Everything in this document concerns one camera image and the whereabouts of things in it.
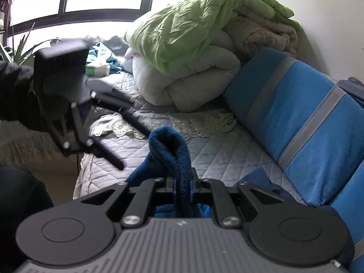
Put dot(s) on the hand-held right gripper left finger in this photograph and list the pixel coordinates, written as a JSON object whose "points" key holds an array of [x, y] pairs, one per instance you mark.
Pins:
{"points": [[163, 186]]}

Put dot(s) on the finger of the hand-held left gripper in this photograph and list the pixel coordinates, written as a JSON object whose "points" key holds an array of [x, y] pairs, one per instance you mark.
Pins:
{"points": [[119, 103], [108, 156]]}

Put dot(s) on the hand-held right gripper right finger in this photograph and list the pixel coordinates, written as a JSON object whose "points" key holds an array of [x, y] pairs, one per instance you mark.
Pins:
{"points": [[203, 187]]}

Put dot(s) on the blue fleece jacket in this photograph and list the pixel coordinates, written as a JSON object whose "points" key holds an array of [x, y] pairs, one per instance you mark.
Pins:
{"points": [[167, 145]]}

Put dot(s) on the person's left forearm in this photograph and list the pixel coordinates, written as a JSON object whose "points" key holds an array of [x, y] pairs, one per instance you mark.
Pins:
{"points": [[15, 91]]}

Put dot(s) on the green white tissue packet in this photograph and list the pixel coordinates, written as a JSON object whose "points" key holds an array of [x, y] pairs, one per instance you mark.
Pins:
{"points": [[98, 70]]}

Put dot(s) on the grey quilted bedspread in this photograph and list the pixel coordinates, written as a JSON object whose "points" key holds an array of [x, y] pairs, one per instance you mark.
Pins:
{"points": [[227, 153]]}

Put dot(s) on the blue white bag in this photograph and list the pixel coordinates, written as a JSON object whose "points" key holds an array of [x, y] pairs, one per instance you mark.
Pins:
{"points": [[102, 54]]}

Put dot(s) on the green leafy plant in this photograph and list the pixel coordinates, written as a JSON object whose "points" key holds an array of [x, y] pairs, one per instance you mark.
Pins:
{"points": [[17, 51]]}

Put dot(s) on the cream lace cloth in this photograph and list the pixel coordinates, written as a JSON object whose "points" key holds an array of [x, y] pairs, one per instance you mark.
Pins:
{"points": [[199, 125]]}

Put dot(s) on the pale quilted duvet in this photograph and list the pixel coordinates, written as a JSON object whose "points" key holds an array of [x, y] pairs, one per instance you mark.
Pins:
{"points": [[184, 85]]}

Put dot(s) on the green blanket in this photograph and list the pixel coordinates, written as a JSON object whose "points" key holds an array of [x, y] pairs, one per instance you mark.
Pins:
{"points": [[184, 25]]}

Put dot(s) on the person's dark clothed leg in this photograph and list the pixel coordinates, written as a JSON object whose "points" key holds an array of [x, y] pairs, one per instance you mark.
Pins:
{"points": [[20, 219]]}

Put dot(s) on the beige patterned blanket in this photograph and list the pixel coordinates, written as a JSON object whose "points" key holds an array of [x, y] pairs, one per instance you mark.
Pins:
{"points": [[264, 39]]}

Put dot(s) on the folded navy cloth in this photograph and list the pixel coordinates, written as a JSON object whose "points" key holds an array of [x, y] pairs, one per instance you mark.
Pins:
{"points": [[354, 91]]}

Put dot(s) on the black window frame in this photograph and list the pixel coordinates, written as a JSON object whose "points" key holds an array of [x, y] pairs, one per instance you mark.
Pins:
{"points": [[99, 15]]}

